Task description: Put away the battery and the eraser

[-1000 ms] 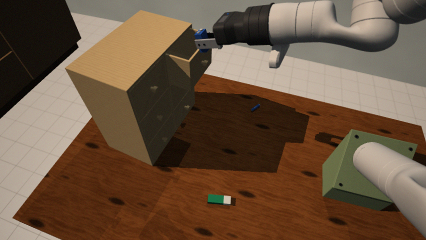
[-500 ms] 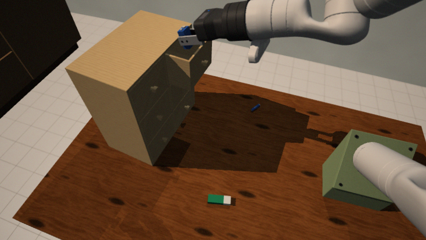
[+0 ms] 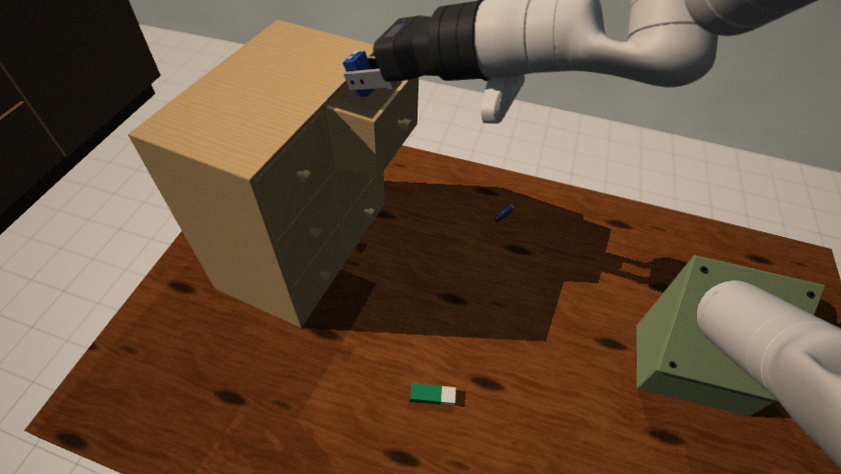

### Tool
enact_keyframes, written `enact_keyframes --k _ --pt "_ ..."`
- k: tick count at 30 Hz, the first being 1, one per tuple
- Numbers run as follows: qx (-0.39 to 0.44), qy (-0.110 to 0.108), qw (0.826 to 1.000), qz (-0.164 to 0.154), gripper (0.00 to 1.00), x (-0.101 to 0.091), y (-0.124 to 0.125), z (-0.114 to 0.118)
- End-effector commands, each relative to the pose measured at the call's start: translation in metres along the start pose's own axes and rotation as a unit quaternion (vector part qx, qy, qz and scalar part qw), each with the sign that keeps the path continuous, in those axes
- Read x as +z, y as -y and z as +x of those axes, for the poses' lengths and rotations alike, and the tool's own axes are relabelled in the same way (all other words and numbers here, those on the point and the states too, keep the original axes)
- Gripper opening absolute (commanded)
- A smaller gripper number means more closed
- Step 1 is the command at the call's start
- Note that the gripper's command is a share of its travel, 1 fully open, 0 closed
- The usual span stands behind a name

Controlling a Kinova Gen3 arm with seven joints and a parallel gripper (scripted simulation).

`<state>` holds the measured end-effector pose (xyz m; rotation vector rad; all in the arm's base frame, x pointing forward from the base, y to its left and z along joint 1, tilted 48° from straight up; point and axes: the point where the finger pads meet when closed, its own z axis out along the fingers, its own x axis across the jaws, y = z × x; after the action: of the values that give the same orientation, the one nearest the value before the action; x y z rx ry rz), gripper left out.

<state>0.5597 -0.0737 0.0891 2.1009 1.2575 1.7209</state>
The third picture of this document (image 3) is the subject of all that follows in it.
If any tan wooden chest of drawers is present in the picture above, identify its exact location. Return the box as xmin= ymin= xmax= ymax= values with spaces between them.
xmin=128 ymin=20 xmax=385 ymax=328

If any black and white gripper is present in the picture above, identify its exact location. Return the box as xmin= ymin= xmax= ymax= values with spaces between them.
xmin=344 ymin=0 xmax=536 ymax=124

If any dark olive drawer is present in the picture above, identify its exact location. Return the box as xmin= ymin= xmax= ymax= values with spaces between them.
xmin=326 ymin=77 xmax=419 ymax=180
xmin=291 ymin=224 xmax=345 ymax=322
xmin=335 ymin=167 xmax=370 ymax=215
xmin=343 ymin=174 xmax=383 ymax=255
xmin=254 ymin=111 xmax=332 ymax=238
xmin=275 ymin=175 xmax=339 ymax=285

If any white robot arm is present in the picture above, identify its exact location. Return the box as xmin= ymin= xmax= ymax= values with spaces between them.
xmin=525 ymin=0 xmax=841 ymax=469

